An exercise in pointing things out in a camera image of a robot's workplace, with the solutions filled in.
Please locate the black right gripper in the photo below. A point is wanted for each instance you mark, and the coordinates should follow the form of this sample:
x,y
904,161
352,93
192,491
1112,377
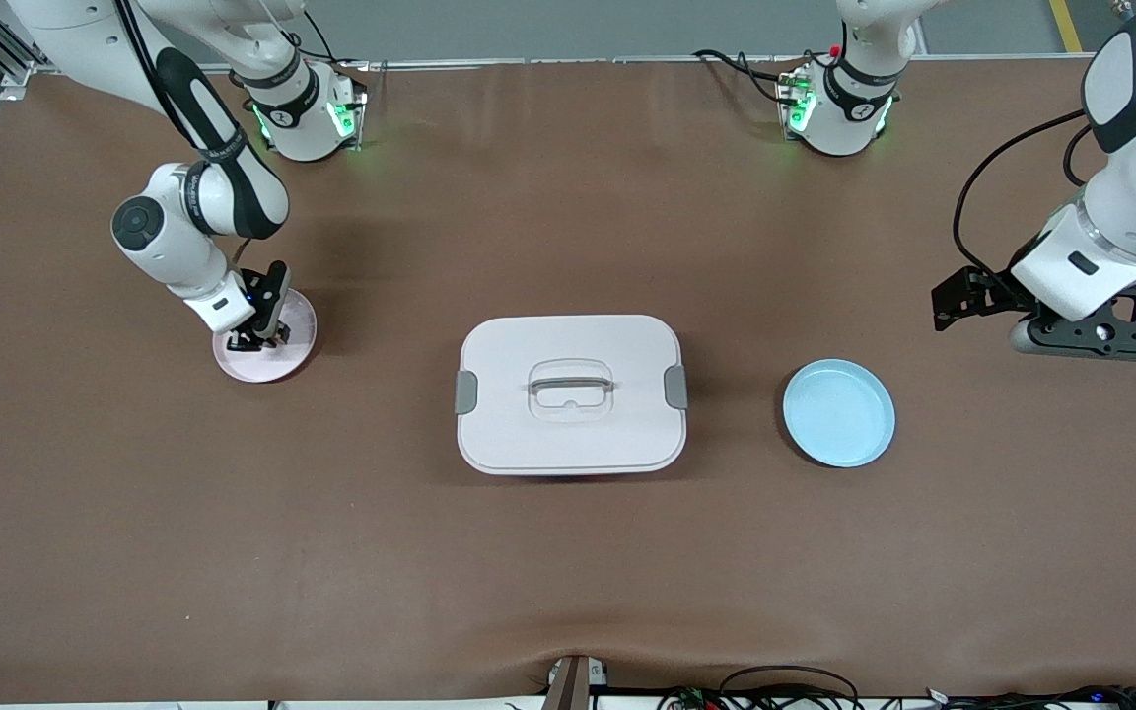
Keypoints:
x,y
270,305

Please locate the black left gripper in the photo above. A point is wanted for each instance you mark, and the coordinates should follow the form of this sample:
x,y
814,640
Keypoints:
x,y
1000,290

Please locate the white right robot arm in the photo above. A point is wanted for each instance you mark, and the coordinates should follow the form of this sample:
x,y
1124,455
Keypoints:
x,y
159,242

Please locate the pink round plate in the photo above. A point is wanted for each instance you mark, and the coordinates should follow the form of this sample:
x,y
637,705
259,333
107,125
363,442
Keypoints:
x,y
282,363

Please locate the light blue round plate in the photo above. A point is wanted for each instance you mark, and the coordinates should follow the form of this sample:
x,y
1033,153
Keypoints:
x,y
839,414

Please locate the white lidded storage box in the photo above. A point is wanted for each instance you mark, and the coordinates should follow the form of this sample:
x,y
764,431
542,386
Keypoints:
x,y
568,434

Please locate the brown table mat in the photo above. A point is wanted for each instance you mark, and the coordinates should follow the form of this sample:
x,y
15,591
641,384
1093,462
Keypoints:
x,y
568,572

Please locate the table edge bracket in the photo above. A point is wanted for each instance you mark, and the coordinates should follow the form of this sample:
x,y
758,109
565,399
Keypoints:
x,y
573,685

